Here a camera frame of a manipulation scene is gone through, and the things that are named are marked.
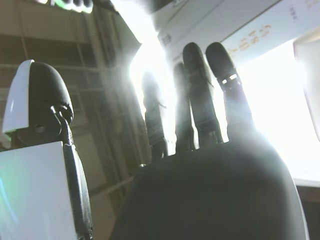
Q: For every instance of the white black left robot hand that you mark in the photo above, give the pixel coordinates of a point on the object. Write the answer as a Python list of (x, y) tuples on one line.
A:
[(200, 200)]

